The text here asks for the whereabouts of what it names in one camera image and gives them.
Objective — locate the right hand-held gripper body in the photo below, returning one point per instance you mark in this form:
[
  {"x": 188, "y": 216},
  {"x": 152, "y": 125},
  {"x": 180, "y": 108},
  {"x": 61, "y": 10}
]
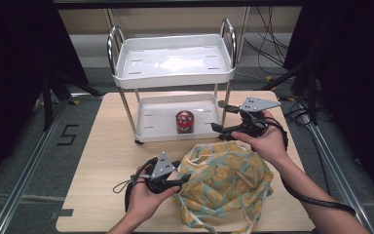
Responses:
[{"x": 256, "y": 105}]

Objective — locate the black tripod stand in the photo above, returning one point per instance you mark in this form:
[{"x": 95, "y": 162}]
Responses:
[
  {"x": 47, "y": 104},
  {"x": 311, "y": 94}
]

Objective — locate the person's right hand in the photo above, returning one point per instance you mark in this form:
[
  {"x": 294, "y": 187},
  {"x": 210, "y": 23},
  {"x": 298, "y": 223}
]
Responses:
[{"x": 271, "y": 143}]

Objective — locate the black frame beam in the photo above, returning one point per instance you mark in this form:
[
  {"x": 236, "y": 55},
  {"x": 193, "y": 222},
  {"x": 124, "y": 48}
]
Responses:
[{"x": 175, "y": 3}]

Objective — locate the fruit print fabric bag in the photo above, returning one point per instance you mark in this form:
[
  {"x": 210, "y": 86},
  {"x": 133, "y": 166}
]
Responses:
[{"x": 227, "y": 182}]

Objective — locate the black curtain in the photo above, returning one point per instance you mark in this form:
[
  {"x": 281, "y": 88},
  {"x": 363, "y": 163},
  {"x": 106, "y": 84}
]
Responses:
[
  {"x": 9, "y": 81},
  {"x": 363, "y": 81}
]

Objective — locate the aluminium floor rail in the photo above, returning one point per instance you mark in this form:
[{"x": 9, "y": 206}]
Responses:
[
  {"x": 334, "y": 172},
  {"x": 22, "y": 182}
]

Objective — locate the white two-tier cart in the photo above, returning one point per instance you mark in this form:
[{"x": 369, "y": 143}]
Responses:
[{"x": 175, "y": 81}]

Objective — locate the person's left hand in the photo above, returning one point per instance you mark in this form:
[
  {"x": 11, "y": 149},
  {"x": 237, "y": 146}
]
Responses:
[{"x": 146, "y": 203}]

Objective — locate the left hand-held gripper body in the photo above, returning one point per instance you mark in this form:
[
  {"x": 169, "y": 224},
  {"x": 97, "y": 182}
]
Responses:
[{"x": 160, "y": 169}]

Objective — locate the red lid candy jar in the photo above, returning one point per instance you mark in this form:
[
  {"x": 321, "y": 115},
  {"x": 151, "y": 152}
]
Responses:
[{"x": 185, "y": 123}]

